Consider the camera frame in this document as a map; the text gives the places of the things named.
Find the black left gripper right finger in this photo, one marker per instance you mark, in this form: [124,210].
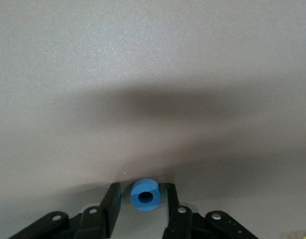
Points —
[174,211]

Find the blue foam letter o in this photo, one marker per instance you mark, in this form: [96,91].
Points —
[148,184]

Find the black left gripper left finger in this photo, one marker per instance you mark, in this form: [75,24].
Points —
[113,204]

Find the brown table cover sheet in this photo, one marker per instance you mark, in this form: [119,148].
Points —
[143,74]

